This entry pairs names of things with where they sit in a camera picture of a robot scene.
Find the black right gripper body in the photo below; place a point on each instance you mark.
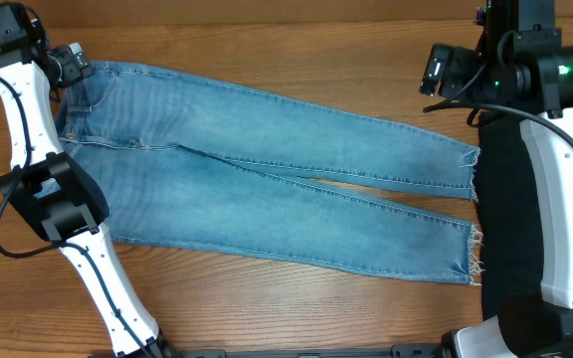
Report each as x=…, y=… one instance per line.
x=459, y=70

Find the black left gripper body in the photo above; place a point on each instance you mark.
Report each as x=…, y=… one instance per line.
x=73, y=65

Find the light blue denim jeans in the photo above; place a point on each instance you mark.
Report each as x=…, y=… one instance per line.
x=193, y=163

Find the black garment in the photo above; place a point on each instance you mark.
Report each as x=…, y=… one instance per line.
x=512, y=253

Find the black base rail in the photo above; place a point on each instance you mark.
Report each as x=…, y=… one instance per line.
x=311, y=352

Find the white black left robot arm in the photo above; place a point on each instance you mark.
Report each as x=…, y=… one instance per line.
x=56, y=197

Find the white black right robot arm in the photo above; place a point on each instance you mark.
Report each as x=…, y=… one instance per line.
x=517, y=85

